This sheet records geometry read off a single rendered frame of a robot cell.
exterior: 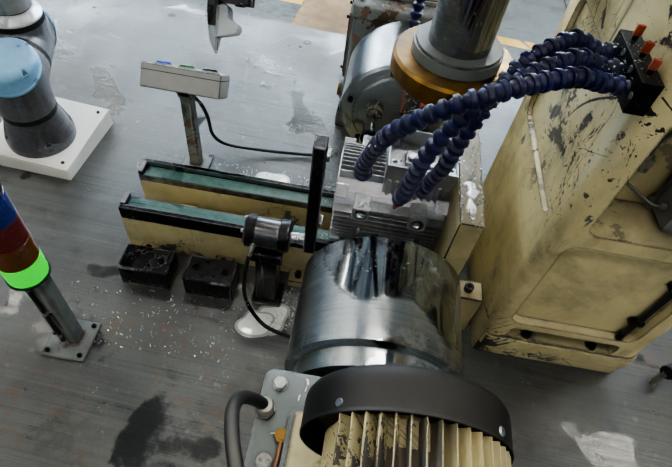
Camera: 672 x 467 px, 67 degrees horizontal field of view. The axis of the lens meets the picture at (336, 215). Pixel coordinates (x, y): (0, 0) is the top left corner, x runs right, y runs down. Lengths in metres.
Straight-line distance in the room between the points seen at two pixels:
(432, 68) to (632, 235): 0.37
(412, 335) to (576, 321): 0.44
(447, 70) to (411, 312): 0.32
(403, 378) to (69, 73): 1.43
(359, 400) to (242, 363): 0.62
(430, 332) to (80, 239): 0.81
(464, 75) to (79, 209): 0.90
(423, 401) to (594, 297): 0.60
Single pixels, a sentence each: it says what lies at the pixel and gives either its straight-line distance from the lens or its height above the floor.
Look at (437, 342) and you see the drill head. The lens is 0.68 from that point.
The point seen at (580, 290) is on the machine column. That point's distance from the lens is 0.94.
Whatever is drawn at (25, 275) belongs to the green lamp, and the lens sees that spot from 0.87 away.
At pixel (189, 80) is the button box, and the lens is 1.14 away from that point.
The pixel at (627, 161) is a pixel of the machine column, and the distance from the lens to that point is 0.71.
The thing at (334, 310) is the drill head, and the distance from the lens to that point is 0.68.
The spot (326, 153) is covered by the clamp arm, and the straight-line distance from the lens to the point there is 0.73.
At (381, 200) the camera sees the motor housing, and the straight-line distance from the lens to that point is 0.91.
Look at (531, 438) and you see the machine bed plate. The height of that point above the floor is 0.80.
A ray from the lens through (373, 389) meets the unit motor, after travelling 0.41.
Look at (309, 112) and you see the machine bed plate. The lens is 1.48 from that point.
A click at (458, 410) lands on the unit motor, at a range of 0.42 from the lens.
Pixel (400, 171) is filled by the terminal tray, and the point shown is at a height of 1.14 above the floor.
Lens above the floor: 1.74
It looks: 50 degrees down
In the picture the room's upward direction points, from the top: 9 degrees clockwise
